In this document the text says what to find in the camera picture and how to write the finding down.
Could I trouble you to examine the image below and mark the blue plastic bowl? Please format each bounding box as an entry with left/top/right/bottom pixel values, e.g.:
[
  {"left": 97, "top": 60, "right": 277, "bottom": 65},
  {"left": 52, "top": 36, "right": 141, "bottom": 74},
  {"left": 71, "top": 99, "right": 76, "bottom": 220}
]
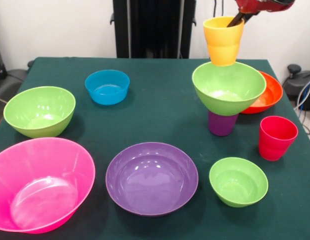
[{"left": 84, "top": 69, "right": 131, "bottom": 106}]

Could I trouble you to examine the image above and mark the purple plastic cup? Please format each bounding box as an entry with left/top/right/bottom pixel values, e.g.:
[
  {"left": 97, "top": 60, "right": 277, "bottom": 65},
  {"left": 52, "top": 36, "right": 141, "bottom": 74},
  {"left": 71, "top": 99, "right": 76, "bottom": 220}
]
[{"left": 207, "top": 111, "right": 239, "bottom": 137}]

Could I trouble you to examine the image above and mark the tangle of cables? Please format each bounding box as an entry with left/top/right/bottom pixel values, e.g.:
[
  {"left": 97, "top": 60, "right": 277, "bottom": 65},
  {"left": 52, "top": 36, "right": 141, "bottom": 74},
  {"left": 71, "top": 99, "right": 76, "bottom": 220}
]
[{"left": 294, "top": 76, "right": 310, "bottom": 137}]

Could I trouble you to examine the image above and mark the orange-red plastic bowl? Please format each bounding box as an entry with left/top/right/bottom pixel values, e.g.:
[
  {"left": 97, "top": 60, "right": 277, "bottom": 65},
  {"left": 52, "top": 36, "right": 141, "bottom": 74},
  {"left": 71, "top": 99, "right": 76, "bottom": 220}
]
[{"left": 239, "top": 70, "right": 284, "bottom": 115}]

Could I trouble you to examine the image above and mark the small green plastic bowl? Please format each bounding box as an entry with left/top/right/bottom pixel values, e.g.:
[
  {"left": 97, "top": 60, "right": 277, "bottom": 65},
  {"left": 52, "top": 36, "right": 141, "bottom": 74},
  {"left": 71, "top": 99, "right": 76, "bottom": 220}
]
[{"left": 208, "top": 156, "right": 269, "bottom": 208}]

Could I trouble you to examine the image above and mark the dark green tablecloth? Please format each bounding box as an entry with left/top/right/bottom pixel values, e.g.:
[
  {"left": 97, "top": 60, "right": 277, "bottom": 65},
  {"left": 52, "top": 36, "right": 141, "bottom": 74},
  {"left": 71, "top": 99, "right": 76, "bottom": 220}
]
[{"left": 0, "top": 56, "right": 310, "bottom": 240}]

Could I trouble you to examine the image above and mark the purple plastic bowl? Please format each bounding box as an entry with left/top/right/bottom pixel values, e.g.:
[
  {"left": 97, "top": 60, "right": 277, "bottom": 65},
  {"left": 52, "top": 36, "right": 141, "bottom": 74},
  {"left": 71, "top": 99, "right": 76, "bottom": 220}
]
[{"left": 105, "top": 141, "right": 199, "bottom": 217}]

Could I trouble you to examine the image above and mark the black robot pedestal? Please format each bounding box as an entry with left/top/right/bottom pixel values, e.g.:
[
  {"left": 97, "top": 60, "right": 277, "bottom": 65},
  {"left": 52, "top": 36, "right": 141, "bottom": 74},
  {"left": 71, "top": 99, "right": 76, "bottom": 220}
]
[{"left": 110, "top": 0, "right": 197, "bottom": 60}]

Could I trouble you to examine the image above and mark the large pink plastic bowl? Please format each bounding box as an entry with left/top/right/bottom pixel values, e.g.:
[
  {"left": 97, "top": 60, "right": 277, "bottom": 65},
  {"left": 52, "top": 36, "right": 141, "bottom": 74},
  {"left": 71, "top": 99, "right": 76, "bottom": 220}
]
[{"left": 0, "top": 136, "right": 97, "bottom": 235}]

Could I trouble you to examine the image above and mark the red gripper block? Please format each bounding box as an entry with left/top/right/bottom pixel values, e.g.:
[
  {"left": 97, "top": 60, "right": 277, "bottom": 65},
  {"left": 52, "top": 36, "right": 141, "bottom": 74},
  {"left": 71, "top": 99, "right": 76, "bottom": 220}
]
[{"left": 226, "top": 0, "right": 296, "bottom": 28}]

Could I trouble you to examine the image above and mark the black chair base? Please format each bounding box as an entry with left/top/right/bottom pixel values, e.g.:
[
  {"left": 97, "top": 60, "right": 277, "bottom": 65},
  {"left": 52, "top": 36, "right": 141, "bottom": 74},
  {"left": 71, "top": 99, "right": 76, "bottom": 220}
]
[
  {"left": 282, "top": 64, "right": 310, "bottom": 111},
  {"left": 0, "top": 68, "right": 28, "bottom": 106}
]

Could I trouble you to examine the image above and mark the red plastic cup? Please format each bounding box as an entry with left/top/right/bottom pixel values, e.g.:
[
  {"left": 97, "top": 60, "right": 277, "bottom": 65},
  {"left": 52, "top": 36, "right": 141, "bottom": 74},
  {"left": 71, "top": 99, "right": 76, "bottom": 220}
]
[{"left": 258, "top": 115, "right": 299, "bottom": 162}]

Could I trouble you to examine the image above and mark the yellow plastic cup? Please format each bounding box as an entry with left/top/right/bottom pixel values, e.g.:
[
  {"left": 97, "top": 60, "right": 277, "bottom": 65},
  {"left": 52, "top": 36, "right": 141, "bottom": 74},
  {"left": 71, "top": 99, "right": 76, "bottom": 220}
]
[{"left": 202, "top": 16, "right": 246, "bottom": 67}]

